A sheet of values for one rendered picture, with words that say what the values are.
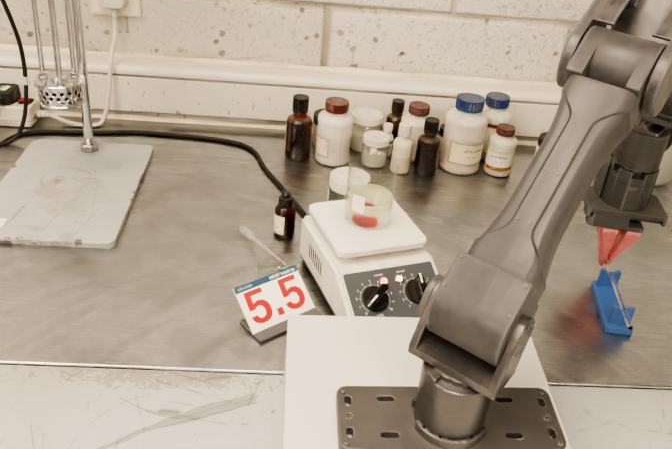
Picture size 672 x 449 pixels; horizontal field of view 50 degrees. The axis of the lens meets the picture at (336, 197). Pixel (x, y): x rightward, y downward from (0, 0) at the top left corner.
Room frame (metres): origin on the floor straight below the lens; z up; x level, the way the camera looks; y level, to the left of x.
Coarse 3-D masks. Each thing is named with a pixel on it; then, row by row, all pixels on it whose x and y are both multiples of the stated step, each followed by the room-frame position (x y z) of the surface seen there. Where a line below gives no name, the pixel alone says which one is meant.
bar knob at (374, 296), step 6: (366, 288) 0.68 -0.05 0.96; (372, 288) 0.68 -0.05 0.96; (378, 288) 0.67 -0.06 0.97; (384, 288) 0.67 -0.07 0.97; (366, 294) 0.67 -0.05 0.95; (372, 294) 0.67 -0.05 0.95; (378, 294) 0.66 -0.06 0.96; (384, 294) 0.68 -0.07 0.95; (366, 300) 0.67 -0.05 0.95; (372, 300) 0.65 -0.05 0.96; (378, 300) 0.66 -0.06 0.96; (384, 300) 0.67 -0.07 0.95; (366, 306) 0.66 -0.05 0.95; (372, 306) 0.66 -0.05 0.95; (378, 306) 0.66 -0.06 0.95; (384, 306) 0.66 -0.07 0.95
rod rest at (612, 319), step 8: (600, 272) 0.80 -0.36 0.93; (616, 272) 0.80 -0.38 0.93; (600, 280) 0.80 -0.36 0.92; (608, 280) 0.80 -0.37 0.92; (616, 280) 0.80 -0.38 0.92; (592, 288) 0.80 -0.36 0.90; (600, 288) 0.79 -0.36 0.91; (608, 288) 0.80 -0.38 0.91; (600, 296) 0.78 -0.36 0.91; (608, 296) 0.78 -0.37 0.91; (616, 296) 0.78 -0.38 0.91; (600, 304) 0.76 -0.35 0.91; (608, 304) 0.76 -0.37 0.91; (616, 304) 0.76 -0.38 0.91; (600, 312) 0.75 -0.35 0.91; (608, 312) 0.74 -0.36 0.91; (616, 312) 0.72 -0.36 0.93; (632, 312) 0.72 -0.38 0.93; (608, 320) 0.72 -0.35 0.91; (616, 320) 0.72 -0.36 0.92; (624, 320) 0.72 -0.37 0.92; (608, 328) 0.71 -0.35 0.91; (616, 328) 0.71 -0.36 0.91; (624, 328) 0.71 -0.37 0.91
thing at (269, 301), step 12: (288, 276) 0.72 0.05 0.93; (252, 288) 0.69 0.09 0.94; (264, 288) 0.69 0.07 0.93; (276, 288) 0.70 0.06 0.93; (288, 288) 0.71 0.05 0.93; (300, 288) 0.71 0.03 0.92; (252, 300) 0.67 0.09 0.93; (264, 300) 0.68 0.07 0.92; (276, 300) 0.69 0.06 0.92; (288, 300) 0.69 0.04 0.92; (300, 300) 0.70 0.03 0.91; (252, 312) 0.66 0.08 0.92; (264, 312) 0.67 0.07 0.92; (276, 312) 0.68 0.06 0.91; (288, 312) 0.68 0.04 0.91; (252, 324) 0.65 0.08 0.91
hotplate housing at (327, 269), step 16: (304, 224) 0.80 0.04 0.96; (304, 240) 0.79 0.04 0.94; (320, 240) 0.75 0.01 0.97; (304, 256) 0.79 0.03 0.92; (320, 256) 0.74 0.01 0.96; (336, 256) 0.72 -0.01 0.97; (368, 256) 0.73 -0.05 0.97; (384, 256) 0.73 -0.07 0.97; (400, 256) 0.73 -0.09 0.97; (416, 256) 0.74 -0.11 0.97; (320, 272) 0.73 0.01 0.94; (336, 272) 0.69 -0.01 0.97; (352, 272) 0.70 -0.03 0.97; (320, 288) 0.74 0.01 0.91; (336, 288) 0.69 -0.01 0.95; (336, 304) 0.68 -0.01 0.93
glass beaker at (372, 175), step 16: (352, 160) 0.80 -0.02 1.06; (368, 160) 0.82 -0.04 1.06; (384, 160) 0.81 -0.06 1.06; (352, 176) 0.77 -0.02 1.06; (368, 176) 0.76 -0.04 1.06; (384, 176) 0.76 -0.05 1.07; (352, 192) 0.77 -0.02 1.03; (368, 192) 0.76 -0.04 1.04; (384, 192) 0.76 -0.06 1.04; (352, 208) 0.76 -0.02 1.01; (368, 208) 0.76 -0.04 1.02; (384, 208) 0.76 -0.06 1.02; (352, 224) 0.76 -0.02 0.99; (368, 224) 0.76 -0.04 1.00; (384, 224) 0.76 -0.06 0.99
